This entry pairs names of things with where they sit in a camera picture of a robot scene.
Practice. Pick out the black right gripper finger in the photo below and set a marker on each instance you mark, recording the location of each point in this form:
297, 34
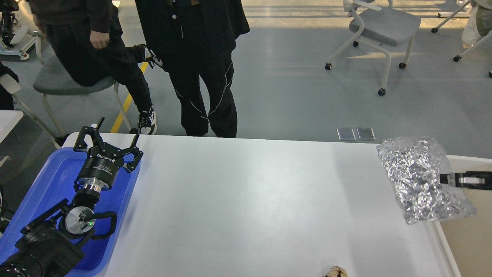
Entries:
480, 180

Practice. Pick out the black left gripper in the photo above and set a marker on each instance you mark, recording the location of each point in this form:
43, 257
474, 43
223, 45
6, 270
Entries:
99, 167

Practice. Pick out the silver foil bag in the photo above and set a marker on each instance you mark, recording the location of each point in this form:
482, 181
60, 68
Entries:
413, 166

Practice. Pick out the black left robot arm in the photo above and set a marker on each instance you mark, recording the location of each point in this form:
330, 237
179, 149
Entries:
68, 222

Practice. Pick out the white plastic bin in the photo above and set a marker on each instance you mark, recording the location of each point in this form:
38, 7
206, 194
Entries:
463, 247

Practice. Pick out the blue plastic tray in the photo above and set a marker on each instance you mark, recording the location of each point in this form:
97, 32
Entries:
54, 183

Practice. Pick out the grey chair left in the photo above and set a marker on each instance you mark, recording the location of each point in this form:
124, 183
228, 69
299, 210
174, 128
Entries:
54, 80

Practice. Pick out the white side table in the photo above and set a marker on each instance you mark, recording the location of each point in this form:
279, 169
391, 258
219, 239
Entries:
8, 120

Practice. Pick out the person in black trousers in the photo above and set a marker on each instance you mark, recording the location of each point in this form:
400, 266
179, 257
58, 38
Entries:
86, 37

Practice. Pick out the right metal floor plate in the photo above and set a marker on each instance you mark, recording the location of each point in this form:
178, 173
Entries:
366, 134

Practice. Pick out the metal floor plate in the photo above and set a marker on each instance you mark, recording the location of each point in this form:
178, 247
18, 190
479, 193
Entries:
346, 134
366, 134

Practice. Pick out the left metal floor plate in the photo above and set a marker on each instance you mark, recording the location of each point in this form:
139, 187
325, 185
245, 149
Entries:
346, 134

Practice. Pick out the person in black jacket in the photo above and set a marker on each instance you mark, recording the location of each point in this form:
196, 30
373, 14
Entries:
193, 41

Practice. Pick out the white equipment stand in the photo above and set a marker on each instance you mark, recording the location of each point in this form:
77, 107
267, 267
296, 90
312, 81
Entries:
18, 31

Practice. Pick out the small brown crumpled item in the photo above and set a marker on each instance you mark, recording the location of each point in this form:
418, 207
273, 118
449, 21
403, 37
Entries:
336, 271

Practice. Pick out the white chair far right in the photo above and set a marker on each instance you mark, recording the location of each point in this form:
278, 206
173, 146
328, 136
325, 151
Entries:
478, 28

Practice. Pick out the grey white wheeled chair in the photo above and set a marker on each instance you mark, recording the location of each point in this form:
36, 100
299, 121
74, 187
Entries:
375, 26

